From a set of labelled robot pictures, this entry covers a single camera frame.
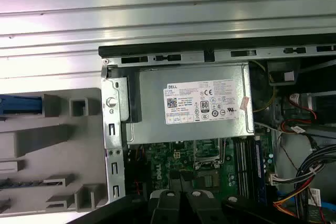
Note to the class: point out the black open PC case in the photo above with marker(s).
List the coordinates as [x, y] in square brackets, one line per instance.
[157, 50]

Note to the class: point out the grey parts rack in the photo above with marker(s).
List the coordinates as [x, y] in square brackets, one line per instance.
[52, 140]

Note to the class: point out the RAM stick on rack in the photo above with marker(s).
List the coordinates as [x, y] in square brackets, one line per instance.
[21, 183]

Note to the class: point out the green motherboard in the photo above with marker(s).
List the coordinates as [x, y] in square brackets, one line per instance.
[162, 161]

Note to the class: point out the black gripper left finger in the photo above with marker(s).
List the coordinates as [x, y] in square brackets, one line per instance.
[168, 208]

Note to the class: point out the installed RAM stick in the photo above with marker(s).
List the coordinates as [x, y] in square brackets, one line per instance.
[259, 171]

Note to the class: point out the silver power supply unit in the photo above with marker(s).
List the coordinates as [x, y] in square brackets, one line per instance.
[147, 103]

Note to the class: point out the CPU socket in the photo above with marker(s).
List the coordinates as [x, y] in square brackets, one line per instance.
[207, 180]

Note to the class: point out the hard disk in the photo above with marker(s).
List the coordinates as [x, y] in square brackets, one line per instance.
[21, 104]

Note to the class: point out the socket cover metal frame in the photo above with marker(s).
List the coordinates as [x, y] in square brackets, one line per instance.
[210, 159]

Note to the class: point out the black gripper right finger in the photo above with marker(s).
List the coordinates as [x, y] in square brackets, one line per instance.
[202, 211]

